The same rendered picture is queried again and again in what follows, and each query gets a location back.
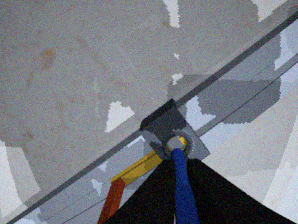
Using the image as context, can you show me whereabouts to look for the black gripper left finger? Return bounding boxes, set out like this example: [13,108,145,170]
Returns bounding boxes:
[102,159,176,224]

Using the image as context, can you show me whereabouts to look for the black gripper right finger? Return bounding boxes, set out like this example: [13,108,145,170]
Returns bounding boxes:
[188,159,297,224]

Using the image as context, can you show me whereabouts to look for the dark blue pin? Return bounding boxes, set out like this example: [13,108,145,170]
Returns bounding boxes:
[170,149,200,224]

